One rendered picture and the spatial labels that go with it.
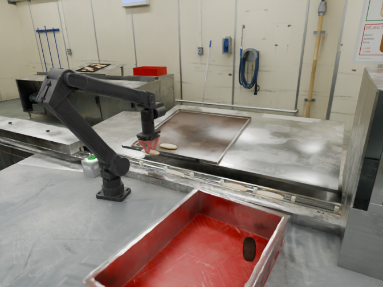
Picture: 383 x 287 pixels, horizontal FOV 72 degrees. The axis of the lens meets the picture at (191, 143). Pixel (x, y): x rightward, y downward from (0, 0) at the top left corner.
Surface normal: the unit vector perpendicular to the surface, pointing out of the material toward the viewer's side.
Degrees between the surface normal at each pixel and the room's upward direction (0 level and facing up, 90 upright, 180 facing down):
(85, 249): 0
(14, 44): 90
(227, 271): 0
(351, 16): 90
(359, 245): 90
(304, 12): 90
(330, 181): 10
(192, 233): 0
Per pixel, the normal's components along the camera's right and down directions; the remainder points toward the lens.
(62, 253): -0.02, -0.93
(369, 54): -0.49, 0.32
